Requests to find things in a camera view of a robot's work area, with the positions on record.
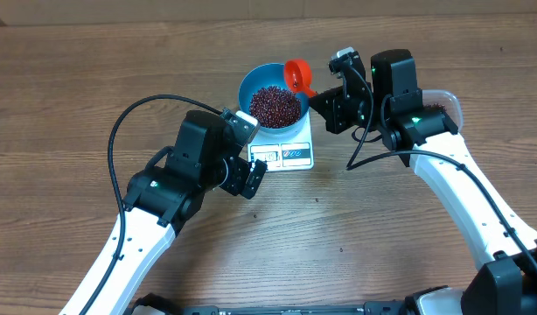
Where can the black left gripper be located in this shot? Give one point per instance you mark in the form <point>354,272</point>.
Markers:
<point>237,185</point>

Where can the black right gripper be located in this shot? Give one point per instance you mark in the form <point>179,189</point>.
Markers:
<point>328,110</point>

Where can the orange measuring scoop blue handle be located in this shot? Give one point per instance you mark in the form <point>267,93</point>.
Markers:
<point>298,77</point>

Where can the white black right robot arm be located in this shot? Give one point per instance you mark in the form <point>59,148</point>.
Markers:
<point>385,97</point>

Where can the white digital kitchen scale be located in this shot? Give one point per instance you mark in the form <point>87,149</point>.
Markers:
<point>285,149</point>

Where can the red beans in bowl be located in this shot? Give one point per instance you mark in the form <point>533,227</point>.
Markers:
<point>275,107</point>

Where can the red adzuki beans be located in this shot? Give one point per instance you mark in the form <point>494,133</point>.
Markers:
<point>434,107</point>

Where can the clear plastic food container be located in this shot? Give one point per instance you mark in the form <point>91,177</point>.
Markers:
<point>449,101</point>

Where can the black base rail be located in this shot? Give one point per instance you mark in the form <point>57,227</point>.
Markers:
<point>290,310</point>

